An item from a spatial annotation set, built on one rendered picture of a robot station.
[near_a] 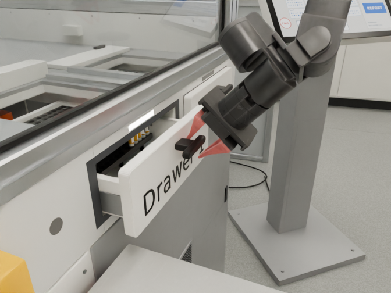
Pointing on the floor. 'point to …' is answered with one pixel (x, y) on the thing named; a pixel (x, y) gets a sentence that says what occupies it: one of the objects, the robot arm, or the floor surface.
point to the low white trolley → (167, 276)
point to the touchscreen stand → (296, 195)
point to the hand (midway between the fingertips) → (195, 146)
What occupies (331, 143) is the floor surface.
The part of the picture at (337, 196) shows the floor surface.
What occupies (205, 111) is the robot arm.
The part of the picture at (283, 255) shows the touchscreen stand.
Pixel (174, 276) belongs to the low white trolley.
